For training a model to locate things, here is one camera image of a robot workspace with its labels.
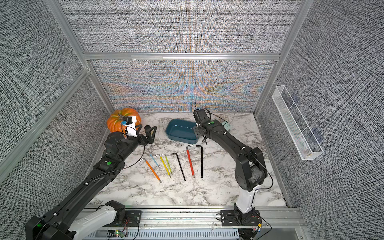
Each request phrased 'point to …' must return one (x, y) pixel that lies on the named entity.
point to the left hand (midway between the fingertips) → (151, 124)
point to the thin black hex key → (180, 165)
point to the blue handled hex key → (154, 160)
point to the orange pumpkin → (115, 119)
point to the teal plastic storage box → (181, 131)
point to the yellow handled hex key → (164, 164)
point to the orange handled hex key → (151, 168)
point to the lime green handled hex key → (167, 162)
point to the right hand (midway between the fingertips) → (201, 123)
